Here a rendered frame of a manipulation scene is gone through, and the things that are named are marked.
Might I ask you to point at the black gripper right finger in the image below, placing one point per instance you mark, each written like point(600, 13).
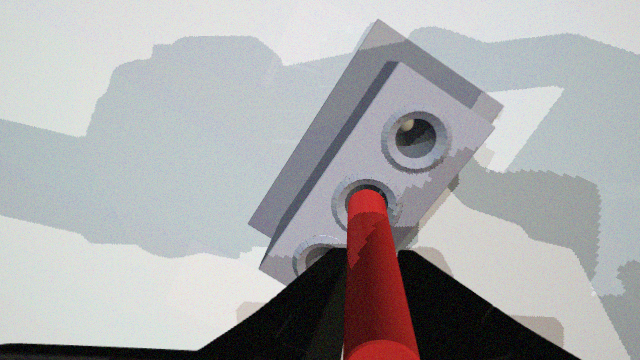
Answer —
point(451, 322)

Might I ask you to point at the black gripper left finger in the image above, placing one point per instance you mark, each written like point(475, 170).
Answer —
point(304, 321)

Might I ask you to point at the red peg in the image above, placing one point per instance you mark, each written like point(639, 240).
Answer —
point(377, 324)

